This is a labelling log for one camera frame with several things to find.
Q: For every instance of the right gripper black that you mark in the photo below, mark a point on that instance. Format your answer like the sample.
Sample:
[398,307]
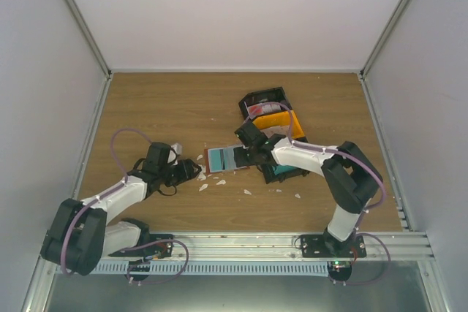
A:
[240,162]

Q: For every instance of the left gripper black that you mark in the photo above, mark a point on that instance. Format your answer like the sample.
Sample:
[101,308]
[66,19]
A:
[186,171]

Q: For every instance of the teal credit card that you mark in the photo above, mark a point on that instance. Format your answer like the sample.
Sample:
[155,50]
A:
[214,161]
[227,157]

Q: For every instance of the brown leather card holder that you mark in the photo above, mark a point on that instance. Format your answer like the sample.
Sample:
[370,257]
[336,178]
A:
[206,161]

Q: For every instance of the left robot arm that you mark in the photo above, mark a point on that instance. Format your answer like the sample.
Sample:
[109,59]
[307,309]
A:
[82,233]

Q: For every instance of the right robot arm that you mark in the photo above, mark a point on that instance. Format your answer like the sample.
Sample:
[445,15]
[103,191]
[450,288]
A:
[355,184]

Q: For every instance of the card in yellow bin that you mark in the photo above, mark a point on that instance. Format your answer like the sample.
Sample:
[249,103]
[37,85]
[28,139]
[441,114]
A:
[270,131]

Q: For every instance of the cards in black bin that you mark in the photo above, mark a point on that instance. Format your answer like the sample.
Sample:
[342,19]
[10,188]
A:
[264,108]

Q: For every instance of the black bin with teal item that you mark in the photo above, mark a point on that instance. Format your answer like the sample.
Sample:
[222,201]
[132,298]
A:
[269,177]

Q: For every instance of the teal item in bin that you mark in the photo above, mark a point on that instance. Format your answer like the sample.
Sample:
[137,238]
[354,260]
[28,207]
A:
[286,170]

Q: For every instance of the yellow storage bin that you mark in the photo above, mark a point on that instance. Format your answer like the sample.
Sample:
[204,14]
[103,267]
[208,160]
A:
[280,119]

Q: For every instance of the black storage bin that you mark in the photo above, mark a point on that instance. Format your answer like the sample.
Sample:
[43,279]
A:
[275,95]

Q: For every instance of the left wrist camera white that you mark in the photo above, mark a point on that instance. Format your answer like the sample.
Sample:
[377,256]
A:
[175,152]

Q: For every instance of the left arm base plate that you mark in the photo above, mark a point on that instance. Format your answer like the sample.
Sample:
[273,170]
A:
[159,250]

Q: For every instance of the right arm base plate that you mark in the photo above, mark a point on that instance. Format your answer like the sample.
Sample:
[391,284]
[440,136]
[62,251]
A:
[320,246]

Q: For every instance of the grey slotted cable duct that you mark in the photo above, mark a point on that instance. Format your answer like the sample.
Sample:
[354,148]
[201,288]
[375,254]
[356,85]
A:
[163,267]

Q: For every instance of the aluminium front rail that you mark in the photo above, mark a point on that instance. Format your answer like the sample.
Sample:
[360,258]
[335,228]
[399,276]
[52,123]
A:
[284,246]

